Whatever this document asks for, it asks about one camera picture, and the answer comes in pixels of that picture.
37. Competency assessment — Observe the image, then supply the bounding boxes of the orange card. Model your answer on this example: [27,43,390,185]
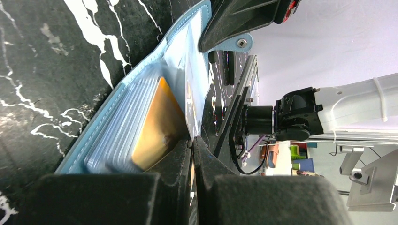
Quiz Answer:
[131,77,186,171]

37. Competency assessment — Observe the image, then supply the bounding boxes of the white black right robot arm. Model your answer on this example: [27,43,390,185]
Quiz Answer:
[198,0,398,141]

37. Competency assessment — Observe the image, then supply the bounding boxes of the light blue card holder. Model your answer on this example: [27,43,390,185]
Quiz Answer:
[54,0,254,175]

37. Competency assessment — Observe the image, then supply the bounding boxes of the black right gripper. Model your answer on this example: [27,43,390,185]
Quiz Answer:
[199,0,301,52]

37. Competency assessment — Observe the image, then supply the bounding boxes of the colourful objects behind frame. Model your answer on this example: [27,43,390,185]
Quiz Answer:
[259,142,319,176]

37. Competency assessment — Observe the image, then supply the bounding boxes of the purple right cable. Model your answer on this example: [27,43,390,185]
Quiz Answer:
[241,135,268,165]

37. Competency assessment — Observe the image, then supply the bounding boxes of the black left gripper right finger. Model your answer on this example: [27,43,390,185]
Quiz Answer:
[193,136,352,225]

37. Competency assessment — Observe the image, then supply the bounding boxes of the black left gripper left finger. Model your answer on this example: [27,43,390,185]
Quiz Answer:
[15,140,192,225]

